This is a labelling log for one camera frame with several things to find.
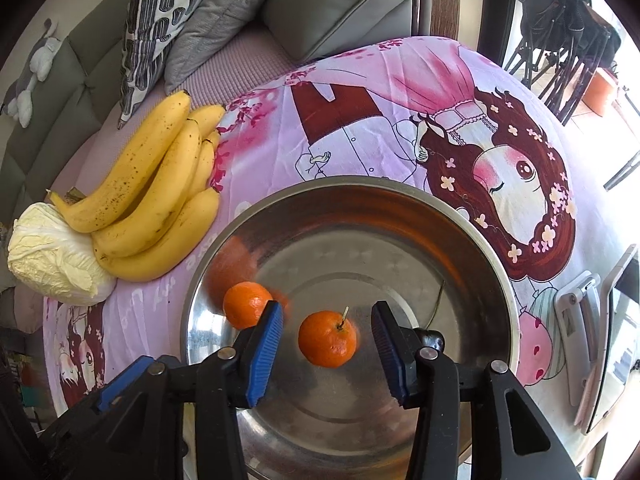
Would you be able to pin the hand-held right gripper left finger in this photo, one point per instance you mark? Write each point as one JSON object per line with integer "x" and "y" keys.
{"x": 262, "y": 355}

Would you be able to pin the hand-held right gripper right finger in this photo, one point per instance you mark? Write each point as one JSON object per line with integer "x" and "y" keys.
{"x": 390, "y": 355}

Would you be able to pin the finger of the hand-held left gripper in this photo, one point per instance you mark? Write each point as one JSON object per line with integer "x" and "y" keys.
{"x": 120, "y": 385}

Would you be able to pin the mandarin orange with stem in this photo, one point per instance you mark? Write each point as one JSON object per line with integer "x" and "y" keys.
{"x": 325, "y": 342}

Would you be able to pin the round steel bowl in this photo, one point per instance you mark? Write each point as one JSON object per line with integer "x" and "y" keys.
{"x": 320, "y": 240}

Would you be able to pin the napa cabbage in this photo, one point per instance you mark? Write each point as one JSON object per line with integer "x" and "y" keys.
{"x": 50, "y": 255}

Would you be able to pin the white folding stand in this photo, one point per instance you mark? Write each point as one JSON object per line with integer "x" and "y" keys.
{"x": 575, "y": 320}

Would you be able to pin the yellow banana bunch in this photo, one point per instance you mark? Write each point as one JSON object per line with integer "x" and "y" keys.
{"x": 150, "y": 160}

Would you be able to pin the white tablet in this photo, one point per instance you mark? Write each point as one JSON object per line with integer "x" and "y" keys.
{"x": 620, "y": 340}

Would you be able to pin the pink cartoon printed blanket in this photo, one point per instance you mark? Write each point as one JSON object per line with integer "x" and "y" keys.
{"x": 350, "y": 125}

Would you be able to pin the mauve ribbed seat pad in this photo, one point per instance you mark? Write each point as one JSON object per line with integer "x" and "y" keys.
{"x": 235, "y": 75}

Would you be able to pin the grey sofa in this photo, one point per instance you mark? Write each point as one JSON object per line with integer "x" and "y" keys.
{"x": 60, "y": 110}

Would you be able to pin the grey textured pillow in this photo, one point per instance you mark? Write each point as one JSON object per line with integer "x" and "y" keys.
{"x": 225, "y": 25}

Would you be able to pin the grey and white plush toy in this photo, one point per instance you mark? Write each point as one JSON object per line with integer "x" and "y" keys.
{"x": 40, "y": 60}

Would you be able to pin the orange box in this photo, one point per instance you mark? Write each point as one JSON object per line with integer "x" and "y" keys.
{"x": 600, "y": 90}

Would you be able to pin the black and white patterned pillow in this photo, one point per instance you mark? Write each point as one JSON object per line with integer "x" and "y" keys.
{"x": 155, "y": 25}

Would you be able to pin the grey sofa cushion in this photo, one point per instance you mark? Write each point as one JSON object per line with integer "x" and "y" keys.
{"x": 340, "y": 5}

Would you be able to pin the black chair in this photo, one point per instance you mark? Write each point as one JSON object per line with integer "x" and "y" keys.
{"x": 565, "y": 25}

